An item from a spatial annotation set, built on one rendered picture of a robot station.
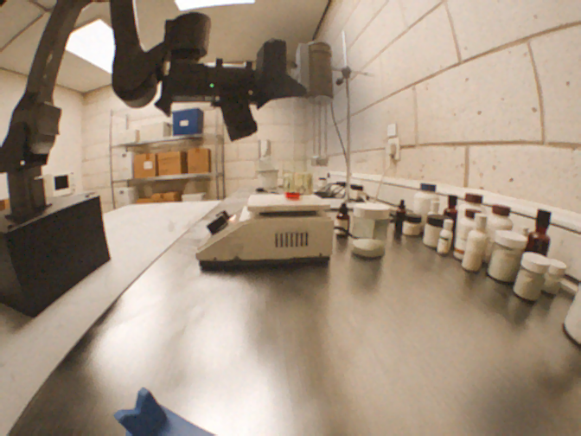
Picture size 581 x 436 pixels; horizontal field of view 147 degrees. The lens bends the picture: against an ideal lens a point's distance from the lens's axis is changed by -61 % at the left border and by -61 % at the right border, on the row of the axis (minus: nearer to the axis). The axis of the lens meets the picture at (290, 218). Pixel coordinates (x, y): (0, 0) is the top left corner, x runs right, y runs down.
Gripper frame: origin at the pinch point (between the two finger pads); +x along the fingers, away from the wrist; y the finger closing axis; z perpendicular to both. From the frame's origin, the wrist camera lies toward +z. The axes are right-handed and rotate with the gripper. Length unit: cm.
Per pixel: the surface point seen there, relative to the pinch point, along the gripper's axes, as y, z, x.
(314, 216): 5.0, 19.2, 2.0
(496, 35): 23, -22, 41
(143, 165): -244, 2, -70
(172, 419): 23.7, 25.3, -18.0
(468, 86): 11.0, -11.5, 45.1
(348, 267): 9.1, 26.2, 5.6
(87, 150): -324, -35, -182
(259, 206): 3.0, 17.5, -5.2
